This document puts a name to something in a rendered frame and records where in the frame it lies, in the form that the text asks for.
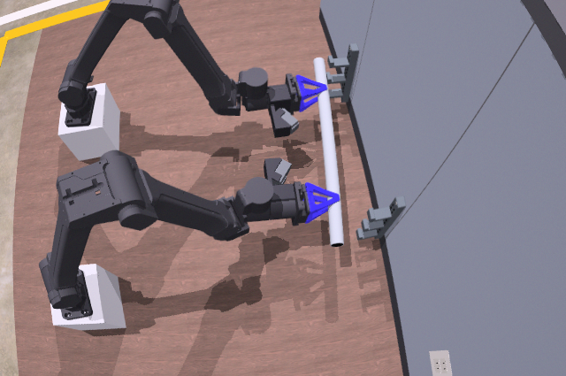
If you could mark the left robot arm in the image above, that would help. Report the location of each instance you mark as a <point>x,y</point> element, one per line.
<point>159,19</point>

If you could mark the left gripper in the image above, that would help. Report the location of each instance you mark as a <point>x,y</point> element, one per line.
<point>302,93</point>

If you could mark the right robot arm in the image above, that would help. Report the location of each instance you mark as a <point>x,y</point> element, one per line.
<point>124,187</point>

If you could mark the light grey metal bar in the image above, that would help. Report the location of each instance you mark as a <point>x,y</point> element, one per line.
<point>330,158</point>

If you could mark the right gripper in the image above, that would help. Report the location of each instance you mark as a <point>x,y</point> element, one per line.
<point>291,209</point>

